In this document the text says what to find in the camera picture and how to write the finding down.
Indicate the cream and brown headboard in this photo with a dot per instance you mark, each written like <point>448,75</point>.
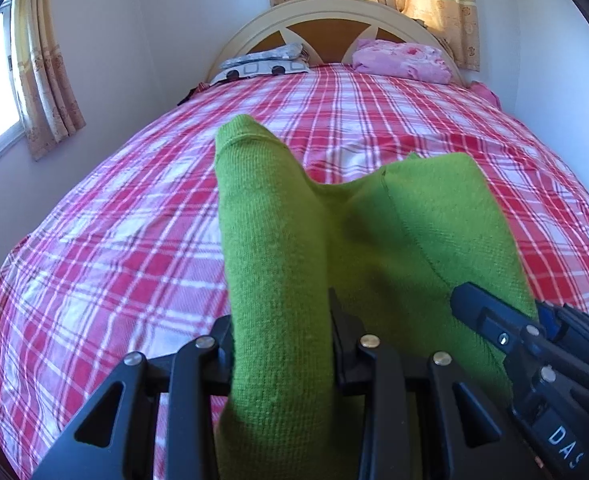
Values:
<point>334,25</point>

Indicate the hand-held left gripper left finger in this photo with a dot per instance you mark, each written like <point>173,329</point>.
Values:
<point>219,345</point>

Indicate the pink pillow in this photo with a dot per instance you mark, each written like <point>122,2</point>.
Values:
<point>404,60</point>

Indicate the green knitted striped sweater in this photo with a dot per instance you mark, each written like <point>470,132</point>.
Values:
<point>274,270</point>

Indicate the dark cloth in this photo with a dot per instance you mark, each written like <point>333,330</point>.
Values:
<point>192,96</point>

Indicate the red plaid bed sheet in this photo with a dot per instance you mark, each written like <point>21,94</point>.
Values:
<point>124,220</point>

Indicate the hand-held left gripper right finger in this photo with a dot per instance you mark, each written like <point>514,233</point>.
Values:
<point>344,332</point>

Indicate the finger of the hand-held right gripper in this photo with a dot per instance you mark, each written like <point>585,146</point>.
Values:
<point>484,312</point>
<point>584,332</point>

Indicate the grey patterned pillow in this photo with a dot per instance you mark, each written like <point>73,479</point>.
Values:
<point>259,62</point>

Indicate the pink cloth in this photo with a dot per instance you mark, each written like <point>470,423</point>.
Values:
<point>485,94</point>

